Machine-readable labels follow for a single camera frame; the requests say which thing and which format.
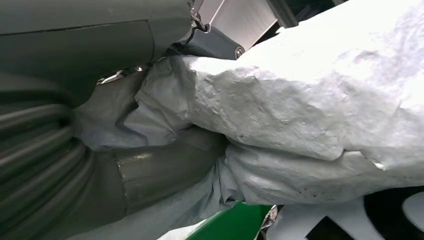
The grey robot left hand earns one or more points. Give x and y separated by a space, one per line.
82 39

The grey parcel small red print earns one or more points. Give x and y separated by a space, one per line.
281 99

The small grey parcel black print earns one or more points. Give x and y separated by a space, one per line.
291 222

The green plastic crate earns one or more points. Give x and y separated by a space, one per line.
232 222

